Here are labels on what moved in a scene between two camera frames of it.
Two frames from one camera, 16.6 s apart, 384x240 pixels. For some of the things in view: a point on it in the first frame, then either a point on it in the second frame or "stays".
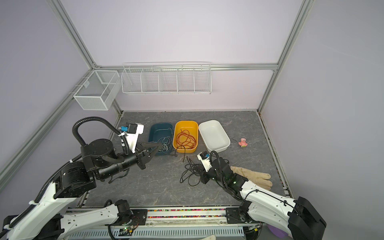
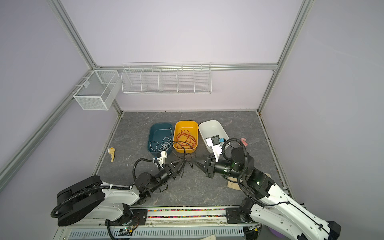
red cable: (185, 140) stays
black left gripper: (144, 155) -> (172, 174)
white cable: (167, 141) stays
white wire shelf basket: (166, 78) stays
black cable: (193, 171) -> (185, 157)
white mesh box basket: (97, 92) stays
